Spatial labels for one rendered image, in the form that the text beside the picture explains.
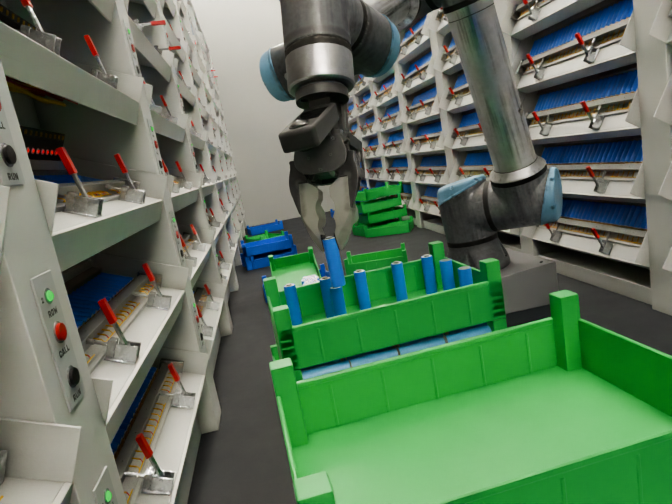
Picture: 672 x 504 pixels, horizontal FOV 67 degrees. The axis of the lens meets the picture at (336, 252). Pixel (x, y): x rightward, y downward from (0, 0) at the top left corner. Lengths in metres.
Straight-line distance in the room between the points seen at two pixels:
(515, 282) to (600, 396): 0.99
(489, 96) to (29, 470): 1.19
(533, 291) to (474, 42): 0.68
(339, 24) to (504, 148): 0.79
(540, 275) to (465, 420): 1.06
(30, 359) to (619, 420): 0.47
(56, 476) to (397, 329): 0.39
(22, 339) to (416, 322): 0.43
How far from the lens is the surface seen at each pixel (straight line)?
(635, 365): 0.50
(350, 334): 0.64
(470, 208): 1.49
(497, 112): 1.37
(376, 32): 0.80
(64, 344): 0.53
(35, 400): 0.49
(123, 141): 1.15
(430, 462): 0.43
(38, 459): 0.51
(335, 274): 0.65
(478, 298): 0.69
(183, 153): 1.84
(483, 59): 1.34
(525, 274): 1.49
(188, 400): 1.06
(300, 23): 0.70
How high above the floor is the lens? 0.57
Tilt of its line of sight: 11 degrees down
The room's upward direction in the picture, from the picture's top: 10 degrees counter-clockwise
